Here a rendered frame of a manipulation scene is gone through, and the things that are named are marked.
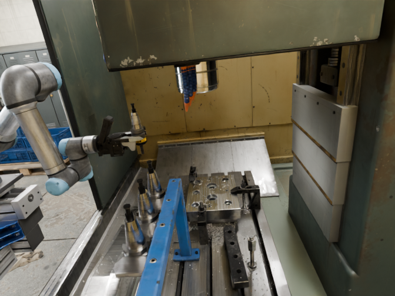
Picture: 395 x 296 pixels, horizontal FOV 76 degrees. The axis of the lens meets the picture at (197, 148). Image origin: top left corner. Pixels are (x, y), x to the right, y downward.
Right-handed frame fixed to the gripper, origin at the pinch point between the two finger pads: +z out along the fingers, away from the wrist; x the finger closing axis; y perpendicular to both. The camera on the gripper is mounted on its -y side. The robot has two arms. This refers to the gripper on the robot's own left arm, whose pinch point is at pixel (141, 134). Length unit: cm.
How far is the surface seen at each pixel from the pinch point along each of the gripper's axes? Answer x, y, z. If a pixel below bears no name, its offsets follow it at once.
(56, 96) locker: -389, 31, -278
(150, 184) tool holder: 32.5, 5.1, 9.8
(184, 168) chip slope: -77, 56, 3
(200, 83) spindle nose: 7.7, -18.9, 27.0
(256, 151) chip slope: -87, 53, 60
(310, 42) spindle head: 32, -29, 55
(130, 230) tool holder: 54, 4, 11
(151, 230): 48, 9, 13
